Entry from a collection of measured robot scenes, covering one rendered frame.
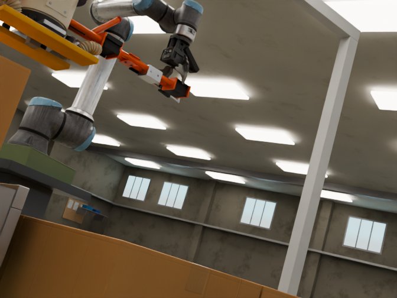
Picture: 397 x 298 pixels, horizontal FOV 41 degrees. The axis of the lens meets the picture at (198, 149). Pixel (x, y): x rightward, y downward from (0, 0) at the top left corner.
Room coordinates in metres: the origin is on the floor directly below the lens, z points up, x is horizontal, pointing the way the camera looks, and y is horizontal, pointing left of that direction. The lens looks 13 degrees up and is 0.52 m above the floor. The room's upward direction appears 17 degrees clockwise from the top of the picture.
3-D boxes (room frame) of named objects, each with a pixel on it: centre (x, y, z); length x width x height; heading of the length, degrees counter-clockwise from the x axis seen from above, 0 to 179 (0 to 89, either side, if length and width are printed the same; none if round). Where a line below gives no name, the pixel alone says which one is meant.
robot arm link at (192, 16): (2.05, 0.19, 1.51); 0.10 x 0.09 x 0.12; 35
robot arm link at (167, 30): (2.14, 0.27, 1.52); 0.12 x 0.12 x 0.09; 35
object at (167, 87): (2.05, 0.16, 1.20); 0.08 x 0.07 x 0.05; 130
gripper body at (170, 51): (2.05, 0.20, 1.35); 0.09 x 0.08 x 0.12; 130
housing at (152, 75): (1.97, 0.26, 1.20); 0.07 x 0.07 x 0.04; 40
